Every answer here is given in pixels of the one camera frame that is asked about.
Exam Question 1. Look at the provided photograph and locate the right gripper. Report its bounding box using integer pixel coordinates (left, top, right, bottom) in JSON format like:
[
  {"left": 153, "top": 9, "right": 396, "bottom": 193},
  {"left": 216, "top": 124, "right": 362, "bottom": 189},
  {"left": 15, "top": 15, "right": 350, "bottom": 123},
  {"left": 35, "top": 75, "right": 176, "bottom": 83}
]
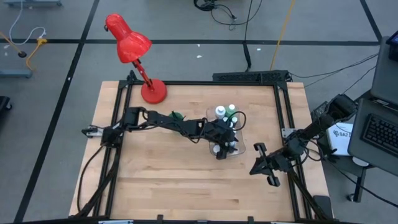
[{"left": 249, "top": 142, "right": 293, "bottom": 187}]

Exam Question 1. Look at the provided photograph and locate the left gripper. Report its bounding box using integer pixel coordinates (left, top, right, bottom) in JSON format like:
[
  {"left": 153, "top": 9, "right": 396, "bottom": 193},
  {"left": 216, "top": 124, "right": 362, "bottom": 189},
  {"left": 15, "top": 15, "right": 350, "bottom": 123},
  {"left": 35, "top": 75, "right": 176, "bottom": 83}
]
[{"left": 203, "top": 119, "right": 239, "bottom": 161}]

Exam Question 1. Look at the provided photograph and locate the clear plastic bin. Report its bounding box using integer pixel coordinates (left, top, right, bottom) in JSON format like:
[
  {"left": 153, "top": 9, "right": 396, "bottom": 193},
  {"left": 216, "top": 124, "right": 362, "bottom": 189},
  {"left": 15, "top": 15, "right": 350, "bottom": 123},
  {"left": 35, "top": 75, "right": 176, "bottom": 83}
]
[{"left": 206, "top": 105, "right": 246, "bottom": 157}]

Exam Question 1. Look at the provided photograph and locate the large green paint bottle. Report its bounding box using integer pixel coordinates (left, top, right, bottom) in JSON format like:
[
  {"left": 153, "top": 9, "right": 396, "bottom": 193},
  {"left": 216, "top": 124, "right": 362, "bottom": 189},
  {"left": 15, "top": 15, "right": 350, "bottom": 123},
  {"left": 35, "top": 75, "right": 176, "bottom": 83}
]
[{"left": 226, "top": 103, "right": 238, "bottom": 118}]

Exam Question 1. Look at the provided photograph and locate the large white paint bottle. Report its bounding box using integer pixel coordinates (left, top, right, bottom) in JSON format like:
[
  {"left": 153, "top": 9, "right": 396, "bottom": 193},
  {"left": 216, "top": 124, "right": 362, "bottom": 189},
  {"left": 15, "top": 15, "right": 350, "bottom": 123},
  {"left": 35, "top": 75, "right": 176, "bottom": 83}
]
[{"left": 215, "top": 105, "right": 227, "bottom": 121}]

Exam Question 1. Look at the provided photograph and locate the green plastic cup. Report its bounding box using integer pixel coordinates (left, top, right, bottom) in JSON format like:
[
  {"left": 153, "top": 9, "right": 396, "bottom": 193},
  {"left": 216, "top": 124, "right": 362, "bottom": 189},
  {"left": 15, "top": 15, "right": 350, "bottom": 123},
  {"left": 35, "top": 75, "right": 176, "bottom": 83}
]
[{"left": 168, "top": 111, "right": 186, "bottom": 123}]

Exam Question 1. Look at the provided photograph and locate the black perforated box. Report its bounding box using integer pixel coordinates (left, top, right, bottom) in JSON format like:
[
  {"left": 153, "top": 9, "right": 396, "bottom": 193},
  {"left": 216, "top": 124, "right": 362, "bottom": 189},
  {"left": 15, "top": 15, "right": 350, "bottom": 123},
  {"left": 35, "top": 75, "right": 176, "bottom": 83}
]
[{"left": 212, "top": 70, "right": 292, "bottom": 83}]

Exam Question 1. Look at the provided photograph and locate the black flat pad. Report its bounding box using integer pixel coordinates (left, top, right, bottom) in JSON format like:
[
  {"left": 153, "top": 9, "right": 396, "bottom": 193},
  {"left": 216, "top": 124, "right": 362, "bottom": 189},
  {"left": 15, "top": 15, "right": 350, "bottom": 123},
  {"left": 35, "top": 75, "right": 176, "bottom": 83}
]
[{"left": 312, "top": 195, "right": 333, "bottom": 218}]

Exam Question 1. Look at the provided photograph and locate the white printed box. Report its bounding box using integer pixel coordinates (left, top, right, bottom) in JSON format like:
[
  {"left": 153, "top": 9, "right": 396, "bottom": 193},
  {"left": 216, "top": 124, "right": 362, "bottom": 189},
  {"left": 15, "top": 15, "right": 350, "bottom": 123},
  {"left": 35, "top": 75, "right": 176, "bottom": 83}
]
[{"left": 325, "top": 122, "right": 355, "bottom": 156}]

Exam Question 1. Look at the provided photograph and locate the white round disc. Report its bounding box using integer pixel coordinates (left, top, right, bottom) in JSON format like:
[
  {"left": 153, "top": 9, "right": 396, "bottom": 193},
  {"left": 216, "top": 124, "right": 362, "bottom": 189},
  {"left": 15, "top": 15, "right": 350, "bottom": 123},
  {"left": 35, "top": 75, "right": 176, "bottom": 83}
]
[{"left": 352, "top": 156, "right": 370, "bottom": 167}]

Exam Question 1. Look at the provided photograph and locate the grey laptop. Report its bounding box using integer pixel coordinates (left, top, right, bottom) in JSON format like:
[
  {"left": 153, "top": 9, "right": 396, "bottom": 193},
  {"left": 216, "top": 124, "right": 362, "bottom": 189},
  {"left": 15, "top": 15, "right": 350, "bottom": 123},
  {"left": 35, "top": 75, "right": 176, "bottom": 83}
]
[{"left": 347, "top": 35, "right": 398, "bottom": 177}]

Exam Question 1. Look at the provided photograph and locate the red desk lamp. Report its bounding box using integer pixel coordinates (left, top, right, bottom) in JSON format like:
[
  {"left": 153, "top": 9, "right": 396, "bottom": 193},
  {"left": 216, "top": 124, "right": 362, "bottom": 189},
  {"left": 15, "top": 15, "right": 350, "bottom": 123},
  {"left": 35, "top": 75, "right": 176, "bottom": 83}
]
[{"left": 104, "top": 12, "right": 168, "bottom": 105}]

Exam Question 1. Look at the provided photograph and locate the silver bar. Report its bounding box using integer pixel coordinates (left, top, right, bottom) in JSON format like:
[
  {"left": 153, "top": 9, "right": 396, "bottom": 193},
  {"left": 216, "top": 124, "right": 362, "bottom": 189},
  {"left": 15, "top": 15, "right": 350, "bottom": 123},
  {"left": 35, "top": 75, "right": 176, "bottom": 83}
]
[{"left": 98, "top": 219, "right": 134, "bottom": 224}]

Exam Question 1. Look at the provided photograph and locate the grey table foot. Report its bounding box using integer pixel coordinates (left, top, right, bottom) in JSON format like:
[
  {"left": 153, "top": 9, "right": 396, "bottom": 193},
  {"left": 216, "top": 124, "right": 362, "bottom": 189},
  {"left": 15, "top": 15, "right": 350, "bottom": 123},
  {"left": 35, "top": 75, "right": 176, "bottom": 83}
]
[
  {"left": 0, "top": 67, "right": 34, "bottom": 79},
  {"left": 4, "top": 0, "right": 62, "bottom": 7}
]

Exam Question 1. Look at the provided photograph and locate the black caster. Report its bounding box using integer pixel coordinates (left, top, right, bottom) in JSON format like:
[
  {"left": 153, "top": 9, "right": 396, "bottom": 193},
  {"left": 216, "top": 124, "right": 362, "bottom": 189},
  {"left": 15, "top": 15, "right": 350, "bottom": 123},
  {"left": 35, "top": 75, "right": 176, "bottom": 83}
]
[{"left": 0, "top": 95, "right": 13, "bottom": 113}]

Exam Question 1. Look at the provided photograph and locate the silver arm base bracket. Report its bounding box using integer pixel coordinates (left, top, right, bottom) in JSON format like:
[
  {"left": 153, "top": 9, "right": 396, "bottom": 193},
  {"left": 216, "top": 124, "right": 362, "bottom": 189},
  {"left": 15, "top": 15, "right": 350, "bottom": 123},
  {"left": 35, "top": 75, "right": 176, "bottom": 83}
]
[
  {"left": 81, "top": 125, "right": 105, "bottom": 138},
  {"left": 281, "top": 127, "right": 296, "bottom": 139}
]

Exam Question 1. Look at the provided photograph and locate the black hanging cable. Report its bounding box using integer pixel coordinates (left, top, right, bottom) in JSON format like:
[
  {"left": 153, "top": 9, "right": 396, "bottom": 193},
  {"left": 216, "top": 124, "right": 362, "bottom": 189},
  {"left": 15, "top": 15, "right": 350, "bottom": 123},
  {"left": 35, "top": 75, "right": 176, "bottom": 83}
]
[{"left": 244, "top": 0, "right": 253, "bottom": 72}]

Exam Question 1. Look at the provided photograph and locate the black floor cable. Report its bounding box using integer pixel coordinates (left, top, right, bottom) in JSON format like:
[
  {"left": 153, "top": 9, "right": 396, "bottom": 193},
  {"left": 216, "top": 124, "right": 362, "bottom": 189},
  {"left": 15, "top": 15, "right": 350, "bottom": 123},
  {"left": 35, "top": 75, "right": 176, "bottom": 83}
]
[
  {"left": 288, "top": 52, "right": 381, "bottom": 79},
  {"left": 329, "top": 65, "right": 377, "bottom": 105},
  {"left": 329, "top": 161, "right": 398, "bottom": 208}
]

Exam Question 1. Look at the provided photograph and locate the yellow hanging cable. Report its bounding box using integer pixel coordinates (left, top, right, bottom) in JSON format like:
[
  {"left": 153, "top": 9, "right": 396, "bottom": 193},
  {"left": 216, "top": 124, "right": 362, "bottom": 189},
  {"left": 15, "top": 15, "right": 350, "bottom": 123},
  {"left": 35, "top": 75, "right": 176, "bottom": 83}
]
[{"left": 269, "top": 0, "right": 296, "bottom": 71}]

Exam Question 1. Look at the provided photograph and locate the black cable coil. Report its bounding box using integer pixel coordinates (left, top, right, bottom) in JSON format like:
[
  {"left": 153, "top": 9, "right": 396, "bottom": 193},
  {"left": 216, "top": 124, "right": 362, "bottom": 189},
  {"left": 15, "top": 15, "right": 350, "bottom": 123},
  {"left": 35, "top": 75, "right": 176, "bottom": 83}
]
[{"left": 193, "top": 0, "right": 264, "bottom": 31}]

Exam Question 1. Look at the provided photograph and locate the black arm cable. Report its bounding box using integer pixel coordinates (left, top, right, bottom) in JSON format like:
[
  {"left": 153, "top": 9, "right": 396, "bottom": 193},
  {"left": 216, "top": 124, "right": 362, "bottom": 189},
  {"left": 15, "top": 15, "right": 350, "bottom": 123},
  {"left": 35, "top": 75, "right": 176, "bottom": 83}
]
[{"left": 76, "top": 144, "right": 105, "bottom": 215}]

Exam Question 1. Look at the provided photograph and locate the yellow floor cable with plug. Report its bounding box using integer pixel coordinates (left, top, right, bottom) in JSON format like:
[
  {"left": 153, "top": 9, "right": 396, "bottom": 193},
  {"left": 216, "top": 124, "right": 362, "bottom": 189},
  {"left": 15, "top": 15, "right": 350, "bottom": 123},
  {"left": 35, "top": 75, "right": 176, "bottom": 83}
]
[{"left": 26, "top": 37, "right": 49, "bottom": 71}]

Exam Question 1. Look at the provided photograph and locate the orange floor cable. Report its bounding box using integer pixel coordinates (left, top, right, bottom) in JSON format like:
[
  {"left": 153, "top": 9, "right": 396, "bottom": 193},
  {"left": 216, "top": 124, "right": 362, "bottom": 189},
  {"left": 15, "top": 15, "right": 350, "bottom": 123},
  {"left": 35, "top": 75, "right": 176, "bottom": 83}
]
[{"left": 0, "top": 30, "right": 21, "bottom": 54}]

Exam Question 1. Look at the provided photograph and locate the white floor cable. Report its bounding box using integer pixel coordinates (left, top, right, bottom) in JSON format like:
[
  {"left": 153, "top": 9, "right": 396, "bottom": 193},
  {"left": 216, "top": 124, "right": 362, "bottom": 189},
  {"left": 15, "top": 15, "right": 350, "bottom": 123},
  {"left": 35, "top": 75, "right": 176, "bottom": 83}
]
[{"left": 8, "top": 0, "right": 47, "bottom": 46}]

